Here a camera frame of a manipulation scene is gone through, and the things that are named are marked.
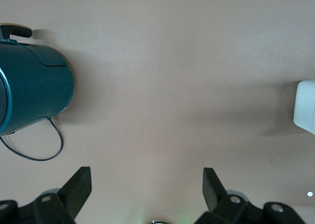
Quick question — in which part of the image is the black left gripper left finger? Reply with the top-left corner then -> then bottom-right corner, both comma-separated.
0,166 -> 93,224

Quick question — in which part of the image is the white plastic open bin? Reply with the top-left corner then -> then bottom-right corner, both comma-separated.
293,79 -> 315,136

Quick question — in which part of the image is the dark teal pedal trash bin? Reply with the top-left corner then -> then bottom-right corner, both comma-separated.
0,40 -> 75,137

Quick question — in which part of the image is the thin black bin cable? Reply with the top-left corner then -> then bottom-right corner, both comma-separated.
0,116 -> 64,161

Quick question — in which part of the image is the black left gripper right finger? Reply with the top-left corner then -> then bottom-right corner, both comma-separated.
195,167 -> 303,224

